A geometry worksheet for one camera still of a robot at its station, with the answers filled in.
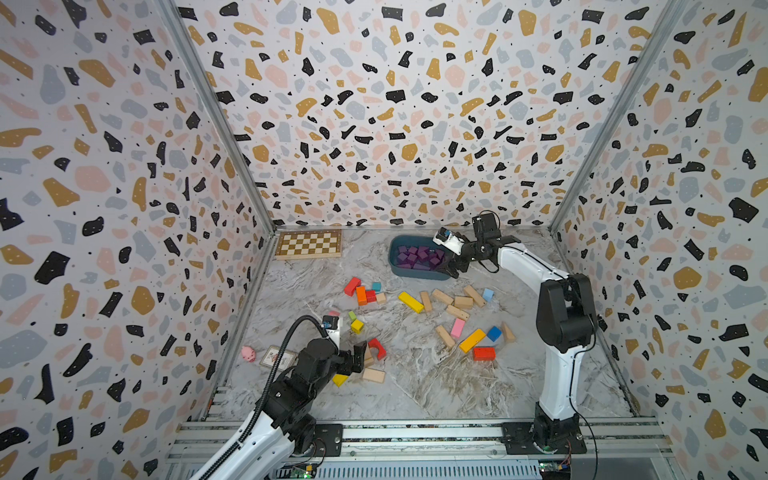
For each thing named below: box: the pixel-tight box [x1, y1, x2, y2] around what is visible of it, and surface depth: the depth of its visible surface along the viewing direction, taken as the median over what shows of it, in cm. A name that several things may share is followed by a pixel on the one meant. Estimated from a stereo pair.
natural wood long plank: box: [436, 325, 455, 348], surface depth 94 cm
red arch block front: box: [368, 338, 387, 361], surface depth 90 cm
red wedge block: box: [473, 347, 497, 361], surface depth 90 cm
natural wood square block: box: [362, 368, 386, 384], surface depth 86 cm
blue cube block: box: [486, 326, 502, 342], surface depth 94 cm
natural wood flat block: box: [453, 296, 474, 309], surface depth 100 cm
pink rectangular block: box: [450, 318, 465, 339], surface depth 94 cm
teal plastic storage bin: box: [389, 235, 454, 281], surface depth 112 cm
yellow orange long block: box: [459, 328, 486, 353], surface depth 92 cm
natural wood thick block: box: [432, 288, 454, 305], surface depth 102 cm
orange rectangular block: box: [356, 286, 367, 306], surface depth 101 cm
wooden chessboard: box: [275, 229, 342, 260], surface depth 115 cm
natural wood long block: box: [464, 284, 486, 308], surface depth 103 cm
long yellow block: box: [398, 291, 425, 314], surface depth 102 cm
